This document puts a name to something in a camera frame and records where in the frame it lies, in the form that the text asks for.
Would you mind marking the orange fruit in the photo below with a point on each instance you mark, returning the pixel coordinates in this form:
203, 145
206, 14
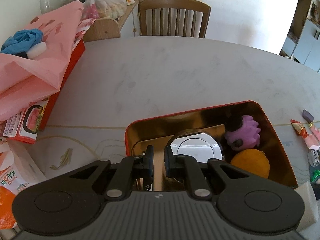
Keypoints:
253, 161

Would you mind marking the purple plush toy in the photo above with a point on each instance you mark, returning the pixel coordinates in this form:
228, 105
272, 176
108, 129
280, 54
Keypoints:
242, 132

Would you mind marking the pink candy wrapper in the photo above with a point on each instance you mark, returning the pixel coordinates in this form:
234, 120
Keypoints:
312, 140

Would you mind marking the orange white package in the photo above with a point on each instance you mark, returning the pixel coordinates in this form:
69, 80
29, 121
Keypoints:
18, 172

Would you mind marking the red snack packet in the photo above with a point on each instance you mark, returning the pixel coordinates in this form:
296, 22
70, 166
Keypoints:
299, 128

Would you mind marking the brown wooden chair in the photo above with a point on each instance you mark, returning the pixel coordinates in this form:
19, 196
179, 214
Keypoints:
187, 18

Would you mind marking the white blue cabinet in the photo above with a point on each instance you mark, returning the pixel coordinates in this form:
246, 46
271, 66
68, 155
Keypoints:
302, 42

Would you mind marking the white sponge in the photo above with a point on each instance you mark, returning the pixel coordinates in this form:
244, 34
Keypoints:
36, 50

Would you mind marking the wooden side shelf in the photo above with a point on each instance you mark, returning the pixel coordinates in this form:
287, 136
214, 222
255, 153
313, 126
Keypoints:
127, 26

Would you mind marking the red gold tin box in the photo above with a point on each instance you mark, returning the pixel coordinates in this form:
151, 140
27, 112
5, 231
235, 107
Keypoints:
206, 128

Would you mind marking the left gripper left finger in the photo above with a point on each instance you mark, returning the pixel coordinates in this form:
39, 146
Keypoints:
125, 173

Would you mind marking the shiny round metal tin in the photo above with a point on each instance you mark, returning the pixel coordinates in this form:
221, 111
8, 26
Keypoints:
197, 146

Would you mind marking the clear plastic bag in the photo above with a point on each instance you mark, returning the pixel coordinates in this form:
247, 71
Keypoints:
104, 9

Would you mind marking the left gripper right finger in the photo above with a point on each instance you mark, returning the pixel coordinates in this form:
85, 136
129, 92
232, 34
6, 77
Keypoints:
185, 168

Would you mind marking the green pin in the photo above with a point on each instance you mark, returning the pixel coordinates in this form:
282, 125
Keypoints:
315, 176

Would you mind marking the purple eraser block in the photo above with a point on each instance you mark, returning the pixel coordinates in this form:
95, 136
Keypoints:
307, 116

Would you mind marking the blue cloth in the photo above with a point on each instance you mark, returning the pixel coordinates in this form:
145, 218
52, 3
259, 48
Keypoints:
22, 41

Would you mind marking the pink paper bag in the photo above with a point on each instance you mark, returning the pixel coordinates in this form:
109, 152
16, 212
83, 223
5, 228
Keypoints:
24, 81

